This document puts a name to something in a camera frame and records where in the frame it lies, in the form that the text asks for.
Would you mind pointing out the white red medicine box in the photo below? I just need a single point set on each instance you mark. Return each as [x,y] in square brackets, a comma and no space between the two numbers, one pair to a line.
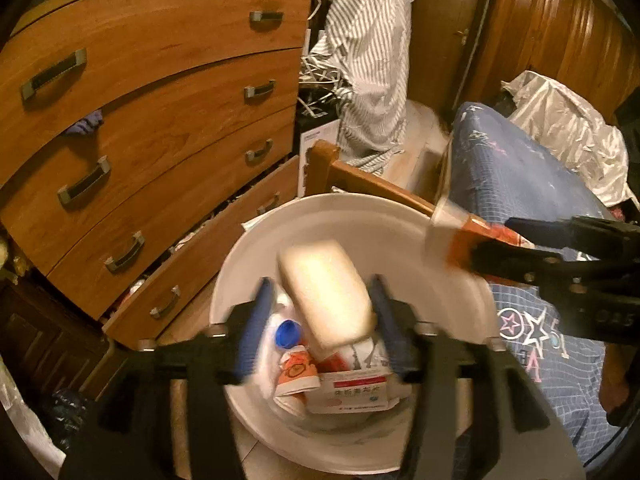
[350,392]

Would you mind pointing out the cream rectangular block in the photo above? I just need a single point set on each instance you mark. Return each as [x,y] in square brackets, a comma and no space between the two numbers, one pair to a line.
[325,295]

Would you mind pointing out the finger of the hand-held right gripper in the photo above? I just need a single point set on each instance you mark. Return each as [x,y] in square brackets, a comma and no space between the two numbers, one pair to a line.
[515,262]
[560,232]

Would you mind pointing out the wooden chest of drawers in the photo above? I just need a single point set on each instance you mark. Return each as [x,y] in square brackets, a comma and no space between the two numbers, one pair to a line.
[150,85]

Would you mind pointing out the white crinkled cover cloth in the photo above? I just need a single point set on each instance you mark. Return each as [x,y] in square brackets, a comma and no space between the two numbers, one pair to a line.
[565,115]

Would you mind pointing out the clear plastic bag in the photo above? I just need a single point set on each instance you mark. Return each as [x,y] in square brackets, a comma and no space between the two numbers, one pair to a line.
[25,430]

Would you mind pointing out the person's right forearm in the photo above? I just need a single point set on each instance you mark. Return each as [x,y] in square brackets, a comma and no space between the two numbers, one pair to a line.
[615,375]

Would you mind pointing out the brown wooden door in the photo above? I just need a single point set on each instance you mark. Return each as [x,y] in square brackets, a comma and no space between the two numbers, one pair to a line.
[440,35]

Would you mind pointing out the dark wooden cabinet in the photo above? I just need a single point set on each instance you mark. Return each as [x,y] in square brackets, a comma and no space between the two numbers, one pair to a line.
[45,335]

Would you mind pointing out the orange white tube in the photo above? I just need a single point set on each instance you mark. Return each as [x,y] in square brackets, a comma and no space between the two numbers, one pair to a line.
[460,242]

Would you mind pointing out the brown wooden wardrobe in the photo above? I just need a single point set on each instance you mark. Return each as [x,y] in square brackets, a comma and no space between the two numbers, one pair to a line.
[550,25]

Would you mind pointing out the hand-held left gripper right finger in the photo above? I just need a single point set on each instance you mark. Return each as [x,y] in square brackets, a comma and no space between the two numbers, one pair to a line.
[395,330]

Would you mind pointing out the blue star-print bedsheet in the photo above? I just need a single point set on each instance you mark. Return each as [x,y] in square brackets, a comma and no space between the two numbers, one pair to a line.
[525,175]

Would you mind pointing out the blue cloth in drawer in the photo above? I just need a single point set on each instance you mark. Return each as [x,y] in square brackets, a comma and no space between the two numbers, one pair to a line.
[87,122]

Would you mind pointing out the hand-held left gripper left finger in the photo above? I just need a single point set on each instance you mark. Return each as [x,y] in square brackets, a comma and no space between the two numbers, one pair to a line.
[255,330]

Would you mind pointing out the wooden bed footboard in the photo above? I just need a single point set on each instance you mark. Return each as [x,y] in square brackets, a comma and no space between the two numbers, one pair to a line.
[350,175]

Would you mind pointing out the white cardboard box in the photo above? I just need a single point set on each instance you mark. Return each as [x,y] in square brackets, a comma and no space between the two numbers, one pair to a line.
[317,145]

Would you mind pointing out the striped grey white cloth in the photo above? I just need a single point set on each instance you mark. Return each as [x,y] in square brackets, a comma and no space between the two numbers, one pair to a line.
[370,60]

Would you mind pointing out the white plastic bucket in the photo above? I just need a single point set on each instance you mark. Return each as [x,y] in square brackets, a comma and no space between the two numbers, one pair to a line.
[360,220]

